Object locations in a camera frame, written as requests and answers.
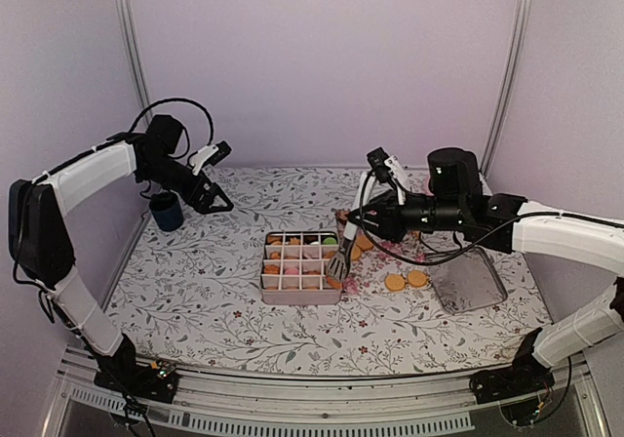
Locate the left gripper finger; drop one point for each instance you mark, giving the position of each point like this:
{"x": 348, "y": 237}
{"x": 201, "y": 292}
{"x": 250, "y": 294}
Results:
{"x": 214, "y": 209}
{"x": 215, "y": 195}

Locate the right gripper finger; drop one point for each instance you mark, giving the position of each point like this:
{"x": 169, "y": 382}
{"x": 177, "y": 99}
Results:
{"x": 371, "y": 228}
{"x": 373, "y": 211}

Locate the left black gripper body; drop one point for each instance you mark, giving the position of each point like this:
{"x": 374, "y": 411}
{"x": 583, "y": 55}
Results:
{"x": 190, "y": 195}

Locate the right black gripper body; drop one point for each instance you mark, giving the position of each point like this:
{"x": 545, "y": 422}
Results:
{"x": 394, "y": 226}

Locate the metal serving tongs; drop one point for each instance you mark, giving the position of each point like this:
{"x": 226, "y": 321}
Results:
{"x": 339, "y": 264}

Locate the orange swirl cookie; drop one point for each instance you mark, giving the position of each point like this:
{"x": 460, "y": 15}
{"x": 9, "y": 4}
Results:
{"x": 274, "y": 240}

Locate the metal tin with white dividers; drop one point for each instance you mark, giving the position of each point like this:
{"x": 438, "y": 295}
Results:
{"x": 310, "y": 287}

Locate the silver tin lid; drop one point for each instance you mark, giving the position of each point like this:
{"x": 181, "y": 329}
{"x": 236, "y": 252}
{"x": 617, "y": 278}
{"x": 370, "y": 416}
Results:
{"x": 467, "y": 283}

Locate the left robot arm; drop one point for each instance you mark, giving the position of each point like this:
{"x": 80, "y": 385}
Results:
{"x": 43, "y": 241}

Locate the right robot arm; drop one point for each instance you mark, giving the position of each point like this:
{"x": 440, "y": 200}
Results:
{"x": 455, "y": 202}

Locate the chocolate donut cookie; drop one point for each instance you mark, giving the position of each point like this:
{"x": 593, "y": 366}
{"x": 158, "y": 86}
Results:
{"x": 342, "y": 216}

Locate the dark blue cup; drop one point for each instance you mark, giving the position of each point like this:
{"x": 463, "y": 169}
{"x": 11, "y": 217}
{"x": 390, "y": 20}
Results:
{"x": 166, "y": 211}

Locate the floral tablecloth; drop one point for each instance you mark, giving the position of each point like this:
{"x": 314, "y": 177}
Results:
{"x": 247, "y": 290}

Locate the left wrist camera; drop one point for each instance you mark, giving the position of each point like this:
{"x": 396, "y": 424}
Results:
{"x": 210, "y": 154}

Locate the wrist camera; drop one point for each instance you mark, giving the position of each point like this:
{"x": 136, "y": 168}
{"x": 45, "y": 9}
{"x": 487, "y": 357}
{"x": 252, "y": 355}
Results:
{"x": 210, "y": 154}
{"x": 387, "y": 169}

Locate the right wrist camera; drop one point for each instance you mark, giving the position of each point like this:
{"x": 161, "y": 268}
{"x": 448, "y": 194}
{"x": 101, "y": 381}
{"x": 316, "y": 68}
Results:
{"x": 387, "y": 169}

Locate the left aluminium frame post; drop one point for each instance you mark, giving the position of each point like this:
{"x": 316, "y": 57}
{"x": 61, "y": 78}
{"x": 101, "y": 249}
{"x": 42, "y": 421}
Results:
{"x": 129, "y": 38}

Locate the aluminium frame post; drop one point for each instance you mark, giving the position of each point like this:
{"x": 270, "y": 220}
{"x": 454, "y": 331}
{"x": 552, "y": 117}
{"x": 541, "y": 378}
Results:
{"x": 517, "y": 40}
{"x": 129, "y": 38}

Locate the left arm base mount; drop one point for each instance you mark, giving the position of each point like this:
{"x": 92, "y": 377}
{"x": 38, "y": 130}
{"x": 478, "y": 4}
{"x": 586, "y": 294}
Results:
{"x": 157, "y": 384}

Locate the aluminium front rail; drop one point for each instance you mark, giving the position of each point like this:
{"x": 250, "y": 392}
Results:
{"x": 221, "y": 402}

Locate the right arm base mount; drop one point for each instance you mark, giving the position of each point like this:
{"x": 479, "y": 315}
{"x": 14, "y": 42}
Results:
{"x": 518, "y": 379}

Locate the right aluminium frame post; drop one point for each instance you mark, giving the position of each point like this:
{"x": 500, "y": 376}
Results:
{"x": 517, "y": 40}

